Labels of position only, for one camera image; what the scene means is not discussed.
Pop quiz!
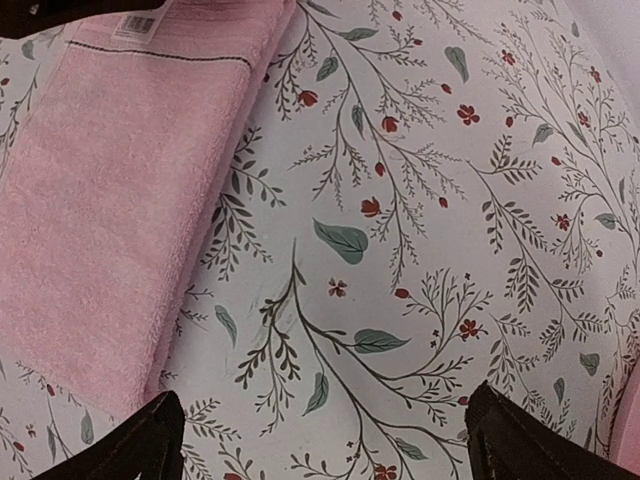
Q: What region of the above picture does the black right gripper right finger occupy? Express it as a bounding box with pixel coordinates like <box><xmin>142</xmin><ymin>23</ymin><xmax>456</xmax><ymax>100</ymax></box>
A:
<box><xmin>465</xmin><ymin>382</ymin><xmax>639</xmax><ymax>480</ymax></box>

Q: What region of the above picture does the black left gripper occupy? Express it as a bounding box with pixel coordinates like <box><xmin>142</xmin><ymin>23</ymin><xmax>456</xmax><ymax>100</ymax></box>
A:
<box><xmin>0</xmin><ymin>0</ymin><xmax>165</xmax><ymax>38</ymax></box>

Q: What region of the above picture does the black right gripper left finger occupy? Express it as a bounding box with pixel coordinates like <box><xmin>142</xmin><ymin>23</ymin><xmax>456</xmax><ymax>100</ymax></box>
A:
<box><xmin>38</xmin><ymin>391</ymin><xmax>185</xmax><ymax>480</ymax></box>

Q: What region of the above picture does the pink towel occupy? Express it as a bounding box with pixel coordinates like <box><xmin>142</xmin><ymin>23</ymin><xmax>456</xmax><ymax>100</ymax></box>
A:
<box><xmin>1</xmin><ymin>1</ymin><xmax>294</xmax><ymax>418</ymax></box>

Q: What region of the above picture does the pink plate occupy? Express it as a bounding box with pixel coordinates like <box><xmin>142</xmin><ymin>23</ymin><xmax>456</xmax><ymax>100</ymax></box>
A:
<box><xmin>609</xmin><ymin>363</ymin><xmax>640</xmax><ymax>475</ymax></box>

